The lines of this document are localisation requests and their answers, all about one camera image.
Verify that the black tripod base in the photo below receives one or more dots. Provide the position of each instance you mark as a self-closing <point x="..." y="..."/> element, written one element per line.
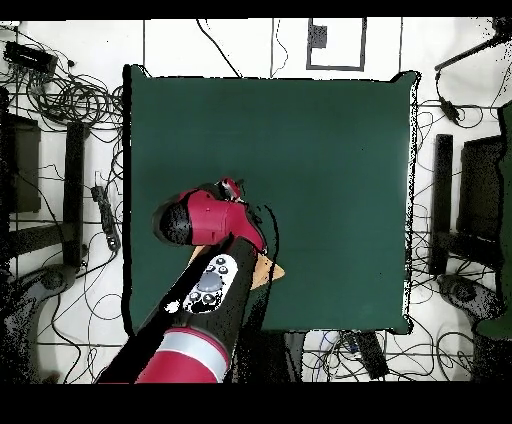
<point x="54" y="278"/>
<point x="466" y="294"/>

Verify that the black stand frame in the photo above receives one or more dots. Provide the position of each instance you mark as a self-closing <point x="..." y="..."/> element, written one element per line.
<point x="74" y="192"/>
<point x="443" y="192"/>

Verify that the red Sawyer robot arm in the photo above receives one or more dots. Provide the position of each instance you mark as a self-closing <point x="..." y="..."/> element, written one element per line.
<point x="208" y="216"/>

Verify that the tan terry towel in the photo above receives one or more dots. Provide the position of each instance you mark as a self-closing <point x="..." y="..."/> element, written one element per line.
<point x="268" y="274"/>

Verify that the black power strip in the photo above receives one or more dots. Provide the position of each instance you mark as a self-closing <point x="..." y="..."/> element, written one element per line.
<point x="107" y="220"/>

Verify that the black electronics box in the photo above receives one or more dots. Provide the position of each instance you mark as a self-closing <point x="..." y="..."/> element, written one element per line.
<point x="30" y="58"/>

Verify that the black pole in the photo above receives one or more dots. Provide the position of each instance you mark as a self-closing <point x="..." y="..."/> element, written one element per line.
<point x="464" y="55"/>

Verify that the black flat panel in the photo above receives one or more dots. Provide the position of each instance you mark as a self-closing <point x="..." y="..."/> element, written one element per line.
<point x="24" y="168"/>
<point x="480" y="188"/>

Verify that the black oblong box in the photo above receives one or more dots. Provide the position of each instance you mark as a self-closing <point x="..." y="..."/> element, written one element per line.
<point x="372" y="354"/>

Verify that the black power adapter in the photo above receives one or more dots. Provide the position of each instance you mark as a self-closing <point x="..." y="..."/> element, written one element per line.
<point x="450" y="110"/>

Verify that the dark green table cloth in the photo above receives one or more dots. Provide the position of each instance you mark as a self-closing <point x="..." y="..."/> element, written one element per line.
<point x="320" y="180"/>

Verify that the dark grey square plate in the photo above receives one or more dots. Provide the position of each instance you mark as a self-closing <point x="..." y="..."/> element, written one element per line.
<point x="318" y="36"/>

